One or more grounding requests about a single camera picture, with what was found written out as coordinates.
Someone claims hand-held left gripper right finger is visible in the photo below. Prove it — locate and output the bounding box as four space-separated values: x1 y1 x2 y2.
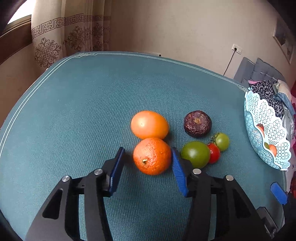
171 147 273 241

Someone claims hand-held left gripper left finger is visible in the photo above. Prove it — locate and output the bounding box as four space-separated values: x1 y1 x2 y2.
25 146 126 241

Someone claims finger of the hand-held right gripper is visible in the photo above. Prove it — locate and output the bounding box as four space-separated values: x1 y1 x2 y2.
270 182 289 207

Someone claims large green tomato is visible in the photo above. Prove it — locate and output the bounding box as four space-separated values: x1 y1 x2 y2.
180 141 211 169

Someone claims red tomato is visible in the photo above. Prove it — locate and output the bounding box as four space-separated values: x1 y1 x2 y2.
206 142 221 164

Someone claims dark purple wrinkled fruit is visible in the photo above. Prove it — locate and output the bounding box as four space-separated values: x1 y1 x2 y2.
184 111 212 137

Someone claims small green tomato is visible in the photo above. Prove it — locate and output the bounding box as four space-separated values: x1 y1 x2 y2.
211 132 230 152

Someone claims smooth orange persimmon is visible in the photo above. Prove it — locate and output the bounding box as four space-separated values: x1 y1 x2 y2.
131 110 170 140

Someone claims light blue lattice basket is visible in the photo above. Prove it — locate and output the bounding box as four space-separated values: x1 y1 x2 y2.
244 90 291 171

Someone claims silver grey plastic bag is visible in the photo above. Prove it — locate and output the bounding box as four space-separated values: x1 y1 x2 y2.
281 111 295 139

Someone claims light blue garment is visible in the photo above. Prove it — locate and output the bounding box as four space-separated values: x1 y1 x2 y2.
275 91 293 112

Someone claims pile of clothes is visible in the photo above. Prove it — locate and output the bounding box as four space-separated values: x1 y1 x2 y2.
248 79 296 149

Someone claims leopard print cloth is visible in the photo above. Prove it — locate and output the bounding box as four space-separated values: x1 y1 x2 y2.
251 80 285 118

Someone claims white garment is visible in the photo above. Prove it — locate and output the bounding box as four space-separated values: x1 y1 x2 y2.
276 80 290 93

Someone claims grey padded headboard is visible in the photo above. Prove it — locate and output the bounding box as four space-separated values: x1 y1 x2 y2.
233 57 287 88

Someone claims beige patterned curtain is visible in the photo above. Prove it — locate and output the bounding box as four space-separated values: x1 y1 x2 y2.
30 0 112 69

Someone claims black power cable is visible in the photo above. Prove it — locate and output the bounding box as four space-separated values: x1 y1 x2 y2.
223 50 236 76

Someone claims framed wall picture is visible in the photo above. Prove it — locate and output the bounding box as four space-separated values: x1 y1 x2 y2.
273 17 295 64

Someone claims brown wooden window frame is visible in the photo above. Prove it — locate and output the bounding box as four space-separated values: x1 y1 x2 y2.
0 14 33 65

